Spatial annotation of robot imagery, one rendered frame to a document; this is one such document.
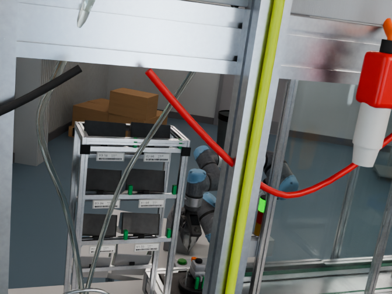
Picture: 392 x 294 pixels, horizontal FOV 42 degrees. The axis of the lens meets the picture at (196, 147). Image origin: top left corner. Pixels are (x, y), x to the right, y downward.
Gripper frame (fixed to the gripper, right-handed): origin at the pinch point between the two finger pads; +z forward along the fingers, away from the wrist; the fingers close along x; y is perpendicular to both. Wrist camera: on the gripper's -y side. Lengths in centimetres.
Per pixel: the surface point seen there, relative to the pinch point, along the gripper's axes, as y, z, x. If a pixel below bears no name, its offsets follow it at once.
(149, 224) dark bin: -29.2, -26.4, 27.9
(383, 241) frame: -30, -16, -76
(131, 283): 10.1, 21.2, 20.3
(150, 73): -123, -93, 61
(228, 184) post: -123, -78, 47
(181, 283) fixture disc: -12.7, 8.0, 6.2
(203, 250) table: 36.5, 21.0, -24.4
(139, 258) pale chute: -20.2, -8.4, 27.5
